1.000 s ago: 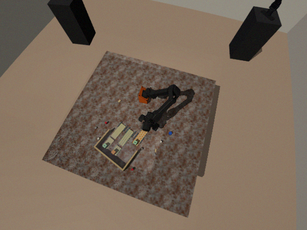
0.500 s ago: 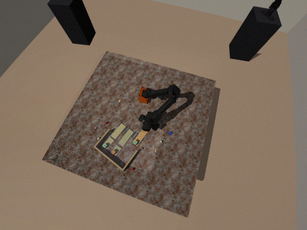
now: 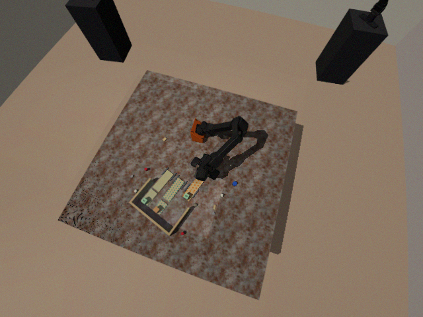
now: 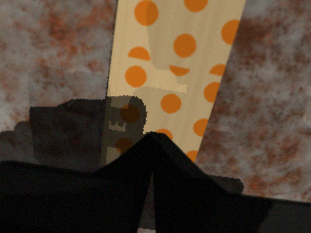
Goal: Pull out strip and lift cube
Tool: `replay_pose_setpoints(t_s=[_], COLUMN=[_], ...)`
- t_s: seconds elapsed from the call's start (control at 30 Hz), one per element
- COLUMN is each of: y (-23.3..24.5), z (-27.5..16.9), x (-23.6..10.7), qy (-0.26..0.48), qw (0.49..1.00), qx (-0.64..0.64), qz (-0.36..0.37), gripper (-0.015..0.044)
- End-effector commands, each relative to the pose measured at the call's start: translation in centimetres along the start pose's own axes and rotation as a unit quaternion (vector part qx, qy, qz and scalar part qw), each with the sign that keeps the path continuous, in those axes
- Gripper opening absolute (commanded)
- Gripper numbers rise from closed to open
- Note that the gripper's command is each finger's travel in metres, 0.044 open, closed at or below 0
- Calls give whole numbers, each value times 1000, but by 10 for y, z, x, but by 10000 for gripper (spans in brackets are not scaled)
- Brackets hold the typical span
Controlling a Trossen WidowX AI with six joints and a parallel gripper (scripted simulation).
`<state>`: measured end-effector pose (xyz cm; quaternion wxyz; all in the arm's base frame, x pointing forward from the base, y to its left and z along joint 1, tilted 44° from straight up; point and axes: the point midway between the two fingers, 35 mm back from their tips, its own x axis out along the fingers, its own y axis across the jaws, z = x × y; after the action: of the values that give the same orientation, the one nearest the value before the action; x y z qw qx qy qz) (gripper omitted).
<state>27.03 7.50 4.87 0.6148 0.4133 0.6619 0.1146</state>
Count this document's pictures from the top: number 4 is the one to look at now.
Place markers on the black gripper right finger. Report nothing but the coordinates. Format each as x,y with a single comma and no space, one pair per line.
188,201

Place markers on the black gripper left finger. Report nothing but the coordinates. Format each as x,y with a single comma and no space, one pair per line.
109,200

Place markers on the tan strip with orange dots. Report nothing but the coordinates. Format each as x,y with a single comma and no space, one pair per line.
168,58

